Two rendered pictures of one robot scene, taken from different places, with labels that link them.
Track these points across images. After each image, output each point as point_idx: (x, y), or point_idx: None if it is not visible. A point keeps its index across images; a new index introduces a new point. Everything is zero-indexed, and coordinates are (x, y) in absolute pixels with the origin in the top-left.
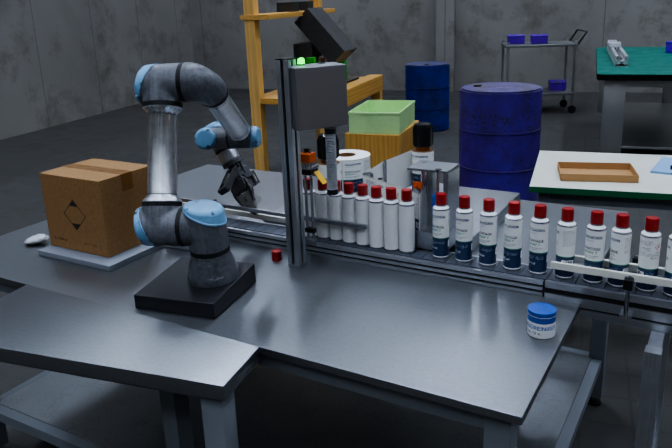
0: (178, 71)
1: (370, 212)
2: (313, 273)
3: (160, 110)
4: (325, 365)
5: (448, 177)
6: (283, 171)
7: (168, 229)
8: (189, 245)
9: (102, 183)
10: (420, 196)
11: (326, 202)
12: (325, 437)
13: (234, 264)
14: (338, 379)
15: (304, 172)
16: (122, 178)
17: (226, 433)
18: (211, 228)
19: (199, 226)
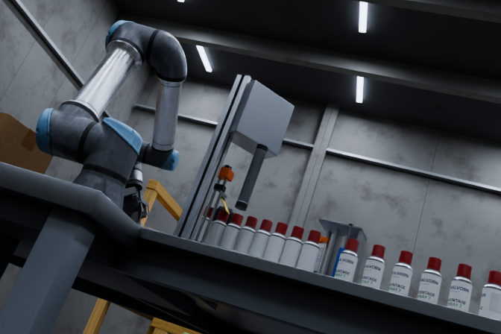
0: (158, 30)
1: (269, 246)
2: None
3: (124, 48)
4: (232, 251)
5: (360, 234)
6: (200, 168)
7: (77, 127)
8: (88, 156)
9: (10, 118)
10: (325, 247)
11: (221, 233)
12: None
13: (121, 202)
14: (235, 291)
15: (216, 186)
16: (28, 133)
17: (55, 282)
18: (124, 143)
19: (113, 134)
